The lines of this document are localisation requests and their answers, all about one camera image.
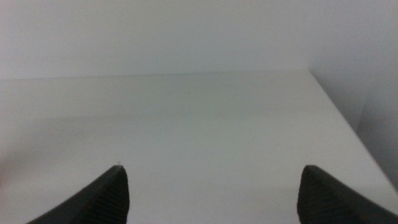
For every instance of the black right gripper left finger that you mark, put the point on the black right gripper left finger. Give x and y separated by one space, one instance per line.
107 199

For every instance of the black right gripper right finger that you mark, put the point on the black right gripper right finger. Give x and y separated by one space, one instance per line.
323 199

